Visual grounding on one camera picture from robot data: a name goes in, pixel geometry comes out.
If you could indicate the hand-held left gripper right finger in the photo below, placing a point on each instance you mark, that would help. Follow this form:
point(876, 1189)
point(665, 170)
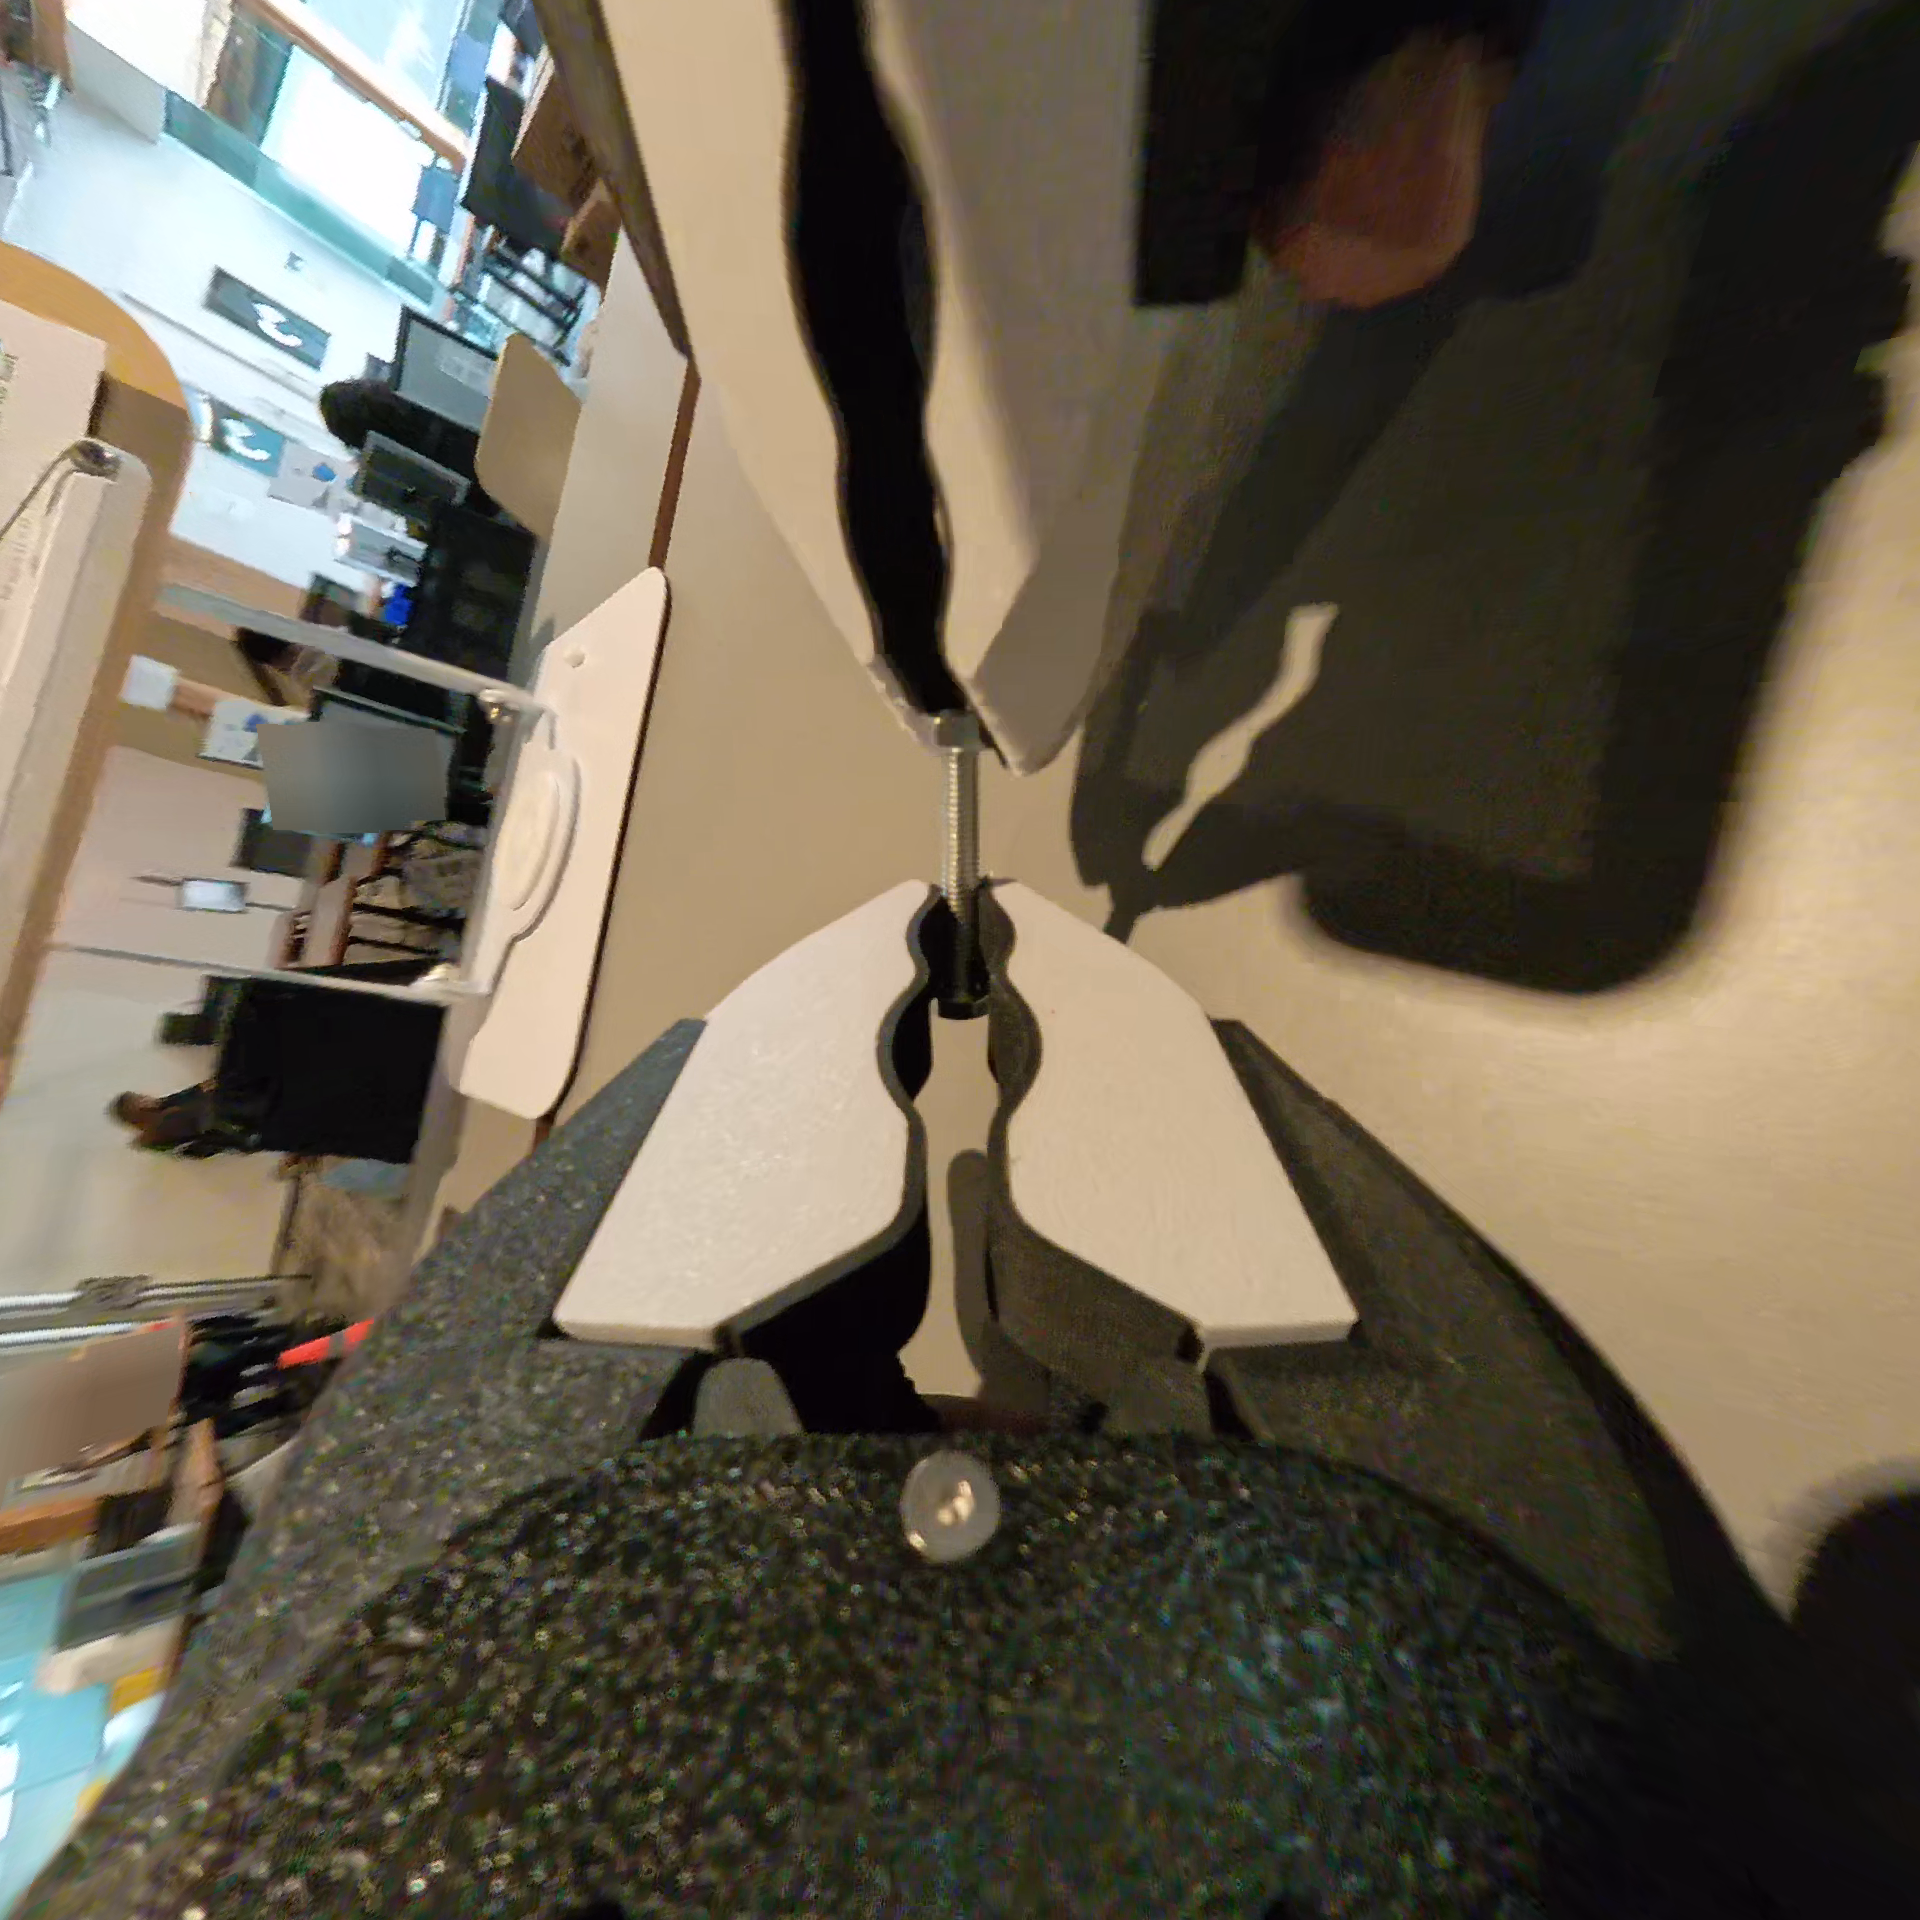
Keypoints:
point(1154, 1141)

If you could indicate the black crate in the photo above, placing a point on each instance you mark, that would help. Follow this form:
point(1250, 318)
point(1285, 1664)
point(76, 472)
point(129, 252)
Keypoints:
point(473, 592)

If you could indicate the person's right hand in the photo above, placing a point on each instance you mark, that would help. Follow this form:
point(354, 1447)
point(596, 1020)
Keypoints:
point(1371, 181)

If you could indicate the red striped cone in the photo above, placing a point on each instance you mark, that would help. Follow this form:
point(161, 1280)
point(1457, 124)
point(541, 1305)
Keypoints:
point(322, 1346)

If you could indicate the black wall sign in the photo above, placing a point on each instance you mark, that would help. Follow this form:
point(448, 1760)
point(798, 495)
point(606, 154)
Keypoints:
point(264, 318)
point(240, 434)

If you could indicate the silver threaded bolt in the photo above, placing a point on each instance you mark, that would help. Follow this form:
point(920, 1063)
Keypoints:
point(961, 818)

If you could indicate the group of black chairs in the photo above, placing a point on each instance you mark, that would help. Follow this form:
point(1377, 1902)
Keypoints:
point(509, 196)

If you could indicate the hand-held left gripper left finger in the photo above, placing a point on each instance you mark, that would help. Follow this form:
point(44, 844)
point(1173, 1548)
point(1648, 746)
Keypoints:
point(749, 1141)

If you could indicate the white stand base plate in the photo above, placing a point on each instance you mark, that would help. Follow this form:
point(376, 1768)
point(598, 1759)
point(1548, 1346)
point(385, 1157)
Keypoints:
point(598, 705)

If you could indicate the wooden document board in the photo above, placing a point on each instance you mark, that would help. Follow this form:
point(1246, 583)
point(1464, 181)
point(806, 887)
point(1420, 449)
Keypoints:
point(67, 285)

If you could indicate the printed instruction sheet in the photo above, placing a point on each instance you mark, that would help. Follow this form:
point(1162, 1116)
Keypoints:
point(44, 376)

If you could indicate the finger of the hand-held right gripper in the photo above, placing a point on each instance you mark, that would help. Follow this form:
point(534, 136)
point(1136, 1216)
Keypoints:
point(704, 224)
point(1035, 450)

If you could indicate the white clip bar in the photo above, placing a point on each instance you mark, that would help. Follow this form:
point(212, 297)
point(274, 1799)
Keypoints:
point(76, 629)

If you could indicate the silver hex nut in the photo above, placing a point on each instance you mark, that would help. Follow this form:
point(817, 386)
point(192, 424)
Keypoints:
point(949, 729)

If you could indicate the wooden chair back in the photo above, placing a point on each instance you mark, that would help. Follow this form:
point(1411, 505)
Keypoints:
point(524, 434)

